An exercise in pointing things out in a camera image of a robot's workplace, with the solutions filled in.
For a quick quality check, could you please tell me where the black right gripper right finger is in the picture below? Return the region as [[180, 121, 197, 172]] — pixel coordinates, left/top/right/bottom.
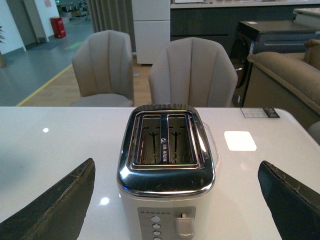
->
[[257, 161, 320, 240]]

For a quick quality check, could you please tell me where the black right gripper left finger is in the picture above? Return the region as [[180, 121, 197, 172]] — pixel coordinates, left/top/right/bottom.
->
[[0, 158, 96, 240]]

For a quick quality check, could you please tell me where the black white label card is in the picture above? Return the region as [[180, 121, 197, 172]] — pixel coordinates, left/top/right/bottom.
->
[[240, 107, 280, 118]]

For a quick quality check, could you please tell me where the white chrome two-slot toaster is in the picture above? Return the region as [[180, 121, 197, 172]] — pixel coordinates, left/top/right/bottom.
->
[[116, 104, 216, 240]]

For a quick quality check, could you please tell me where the brown sofa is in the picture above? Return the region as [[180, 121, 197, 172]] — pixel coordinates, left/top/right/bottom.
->
[[243, 39, 320, 129]]

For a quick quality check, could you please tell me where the beige upholstered chair left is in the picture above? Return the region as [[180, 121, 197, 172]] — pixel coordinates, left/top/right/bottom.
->
[[71, 30, 135, 107]]

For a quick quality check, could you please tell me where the beige upholstered chair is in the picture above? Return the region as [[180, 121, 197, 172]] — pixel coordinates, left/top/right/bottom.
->
[[148, 37, 238, 108], [71, 30, 135, 107]]

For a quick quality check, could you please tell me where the beige upholstered chair right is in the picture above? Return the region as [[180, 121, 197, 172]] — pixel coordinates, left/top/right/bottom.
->
[[148, 37, 238, 108]]

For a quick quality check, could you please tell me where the dark grey washing machine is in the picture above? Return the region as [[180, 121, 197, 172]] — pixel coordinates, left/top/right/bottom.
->
[[229, 20, 320, 107]]

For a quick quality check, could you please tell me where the red fire extinguisher box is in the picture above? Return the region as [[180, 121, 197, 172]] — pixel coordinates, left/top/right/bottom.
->
[[50, 16, 67, 39]]

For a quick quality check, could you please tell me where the dark kitchen counter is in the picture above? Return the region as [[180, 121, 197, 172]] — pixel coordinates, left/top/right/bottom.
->
[[170, 0, 320, 52]]

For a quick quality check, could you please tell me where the white cabinet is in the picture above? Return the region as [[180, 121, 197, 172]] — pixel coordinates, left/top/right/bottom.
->
[[131, 0, 171, 65]]

